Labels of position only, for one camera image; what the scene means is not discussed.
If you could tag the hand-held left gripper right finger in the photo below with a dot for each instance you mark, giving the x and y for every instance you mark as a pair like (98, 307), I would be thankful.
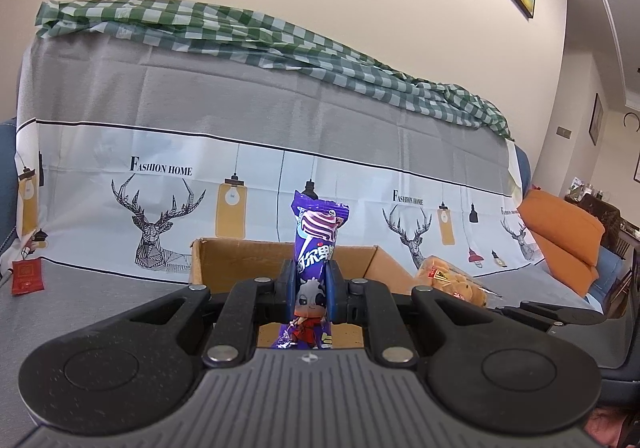
(334, 293)

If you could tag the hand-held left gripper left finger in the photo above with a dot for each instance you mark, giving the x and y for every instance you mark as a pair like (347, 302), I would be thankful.
(289, 293)

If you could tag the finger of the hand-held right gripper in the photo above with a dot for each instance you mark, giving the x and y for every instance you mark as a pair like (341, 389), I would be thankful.
(550, 315)

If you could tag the purple snack packet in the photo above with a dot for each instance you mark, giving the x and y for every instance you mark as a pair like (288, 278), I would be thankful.
(315, 238)

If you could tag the cardboard box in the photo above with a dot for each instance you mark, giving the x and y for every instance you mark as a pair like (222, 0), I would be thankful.
(235, 260)

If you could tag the clear bread packet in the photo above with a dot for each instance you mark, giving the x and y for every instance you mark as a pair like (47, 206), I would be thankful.
(450, 280)

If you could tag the orange cushion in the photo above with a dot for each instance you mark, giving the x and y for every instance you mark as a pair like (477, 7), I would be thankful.
(560, 238)

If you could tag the dark wooden furniture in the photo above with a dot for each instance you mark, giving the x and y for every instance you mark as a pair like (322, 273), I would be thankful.
(605, 215)

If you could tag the deer printed grey cloth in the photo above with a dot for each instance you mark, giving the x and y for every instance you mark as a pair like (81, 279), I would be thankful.
(250, 117)

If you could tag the green checked cloth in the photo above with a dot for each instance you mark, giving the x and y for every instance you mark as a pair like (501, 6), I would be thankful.
(300, 52)

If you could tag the red paper packet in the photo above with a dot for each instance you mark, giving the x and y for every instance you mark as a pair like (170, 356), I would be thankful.
(27, 278)

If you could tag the wall switch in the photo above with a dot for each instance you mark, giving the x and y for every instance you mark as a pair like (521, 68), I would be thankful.
(564, 132)

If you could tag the small wall frame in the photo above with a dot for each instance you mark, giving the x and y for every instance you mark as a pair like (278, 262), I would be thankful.
(596, 120)

